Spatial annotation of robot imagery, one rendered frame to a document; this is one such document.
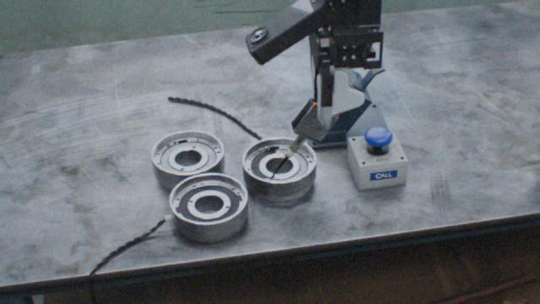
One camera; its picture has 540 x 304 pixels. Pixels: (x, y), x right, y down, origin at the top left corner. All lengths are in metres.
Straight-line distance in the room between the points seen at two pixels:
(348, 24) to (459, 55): 0.52
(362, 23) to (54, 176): 0.52
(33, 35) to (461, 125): 1.84
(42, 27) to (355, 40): 1.95
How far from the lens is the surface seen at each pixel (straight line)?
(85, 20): 2.83
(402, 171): 1.17
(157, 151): 1.21
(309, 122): 1.08
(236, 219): 1.08
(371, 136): 1.15
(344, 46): 1.01
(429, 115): 1.33
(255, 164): 1.17
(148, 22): 2.83
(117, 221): 1.15
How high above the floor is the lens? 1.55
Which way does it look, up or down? 37 degrees down
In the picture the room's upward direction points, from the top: 1 degrees counter-clockwise
